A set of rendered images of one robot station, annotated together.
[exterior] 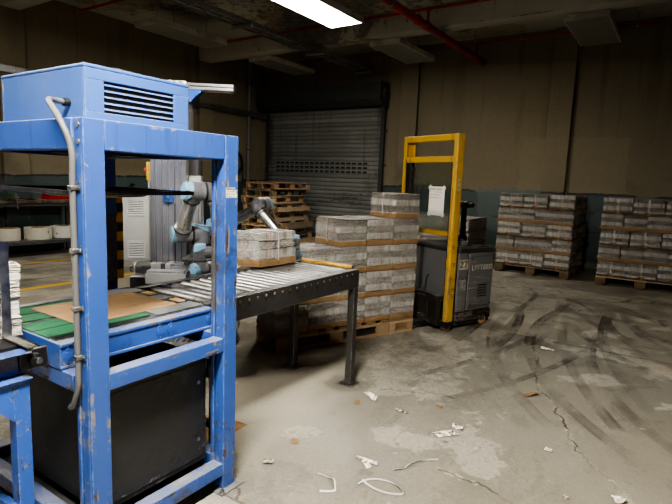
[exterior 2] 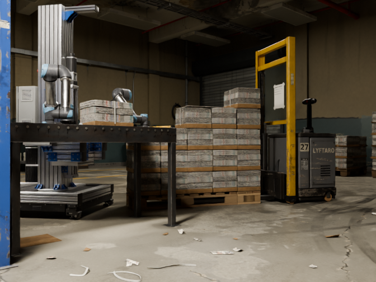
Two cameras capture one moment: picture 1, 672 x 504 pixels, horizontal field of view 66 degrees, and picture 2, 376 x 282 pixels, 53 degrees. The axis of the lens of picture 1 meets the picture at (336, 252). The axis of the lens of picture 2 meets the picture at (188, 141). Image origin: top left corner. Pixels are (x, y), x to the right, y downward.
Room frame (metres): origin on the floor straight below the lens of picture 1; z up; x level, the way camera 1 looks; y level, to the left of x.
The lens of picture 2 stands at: (0.41, -1.04, 0.67)
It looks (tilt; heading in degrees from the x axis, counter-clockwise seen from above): 0 degrees down; 15
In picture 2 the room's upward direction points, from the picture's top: straight up
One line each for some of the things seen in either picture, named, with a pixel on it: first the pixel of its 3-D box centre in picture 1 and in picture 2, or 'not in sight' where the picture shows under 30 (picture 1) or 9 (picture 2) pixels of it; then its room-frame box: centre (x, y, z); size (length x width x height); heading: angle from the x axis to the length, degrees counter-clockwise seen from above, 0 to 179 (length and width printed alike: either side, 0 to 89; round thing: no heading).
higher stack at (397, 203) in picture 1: (391, 261); (241, 145); (4.83, -0.53, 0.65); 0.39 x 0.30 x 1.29; 34
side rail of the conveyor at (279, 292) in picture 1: (294, 293); (102, 134); (2.87, 0.23, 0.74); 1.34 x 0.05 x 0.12; 146
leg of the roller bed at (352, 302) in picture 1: (351, 335); (172, 183); (3.40, -0.13, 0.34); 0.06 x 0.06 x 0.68; 56
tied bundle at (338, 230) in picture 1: (340, 231); (192, 118); (4.50, -0.03, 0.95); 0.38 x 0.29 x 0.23; 35
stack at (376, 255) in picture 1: (326, 291); (182, 167); (4.42, 0.07, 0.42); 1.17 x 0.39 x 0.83; 124
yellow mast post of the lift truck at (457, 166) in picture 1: (452, 229); (290, 116); (4.79, -1.08, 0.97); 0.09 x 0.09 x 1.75; 34
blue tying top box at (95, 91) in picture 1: (96, 105); not in sight; (2.16, 1.00, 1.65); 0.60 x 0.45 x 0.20; 56
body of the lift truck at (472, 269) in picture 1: (450, 280); (300, 165); (5.27, -1.20, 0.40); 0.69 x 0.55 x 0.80; 34
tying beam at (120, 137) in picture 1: (97, 143); not in sight; (2.16, 1.00, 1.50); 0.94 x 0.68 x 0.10; 56
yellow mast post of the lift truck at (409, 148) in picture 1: (405, 223); (260, 120); (5.34, -0.71, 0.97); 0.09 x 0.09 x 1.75; 34
